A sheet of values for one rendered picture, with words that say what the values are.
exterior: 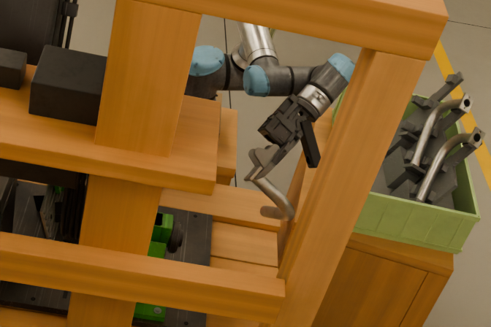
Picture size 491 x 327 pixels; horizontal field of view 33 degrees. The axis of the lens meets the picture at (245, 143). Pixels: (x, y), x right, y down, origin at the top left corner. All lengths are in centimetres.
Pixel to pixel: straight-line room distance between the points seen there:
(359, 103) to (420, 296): 141
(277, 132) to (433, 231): 91
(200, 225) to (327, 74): 63
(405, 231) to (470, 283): 128
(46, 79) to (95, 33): 317
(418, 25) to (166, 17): 41
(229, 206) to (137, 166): 95
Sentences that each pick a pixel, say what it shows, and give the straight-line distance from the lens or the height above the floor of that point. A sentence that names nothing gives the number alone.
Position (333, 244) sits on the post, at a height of 140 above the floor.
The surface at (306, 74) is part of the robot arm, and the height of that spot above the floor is 145.
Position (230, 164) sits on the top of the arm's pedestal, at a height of 85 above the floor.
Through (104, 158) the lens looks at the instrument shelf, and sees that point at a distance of 153.
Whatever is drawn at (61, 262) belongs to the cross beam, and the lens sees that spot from 171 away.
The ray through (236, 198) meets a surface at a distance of 248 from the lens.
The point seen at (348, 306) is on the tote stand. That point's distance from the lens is 287.
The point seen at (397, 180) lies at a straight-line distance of 280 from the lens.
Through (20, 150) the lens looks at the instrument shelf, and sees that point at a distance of 154.
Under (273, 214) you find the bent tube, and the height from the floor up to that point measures 115.
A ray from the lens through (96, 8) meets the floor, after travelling 495.
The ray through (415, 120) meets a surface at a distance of 301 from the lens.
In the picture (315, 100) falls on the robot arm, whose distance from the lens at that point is 196.
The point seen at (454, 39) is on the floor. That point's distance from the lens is 575.
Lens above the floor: 254
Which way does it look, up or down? 37 degrees down
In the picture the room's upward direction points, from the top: 17 degrees clockwise
